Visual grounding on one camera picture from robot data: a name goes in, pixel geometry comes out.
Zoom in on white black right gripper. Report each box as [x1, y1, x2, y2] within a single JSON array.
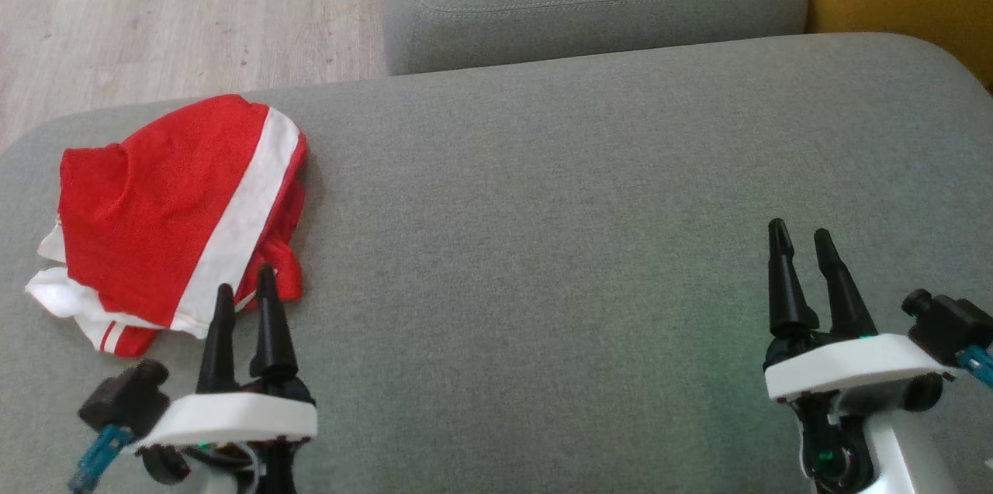
[[764, 219, 955, 494]]

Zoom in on red shorts with white stripe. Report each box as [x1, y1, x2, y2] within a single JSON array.
[[58, 95, 307, 340]]

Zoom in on large grey sofa seat cushion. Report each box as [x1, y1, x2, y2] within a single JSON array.
[[0, 33, 993, 494]]

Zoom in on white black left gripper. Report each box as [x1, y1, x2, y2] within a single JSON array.
[[136, 264, 319, 494]]

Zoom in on red jersey with white sleeves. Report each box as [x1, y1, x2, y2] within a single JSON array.
[[26, 219, 305, 359]]

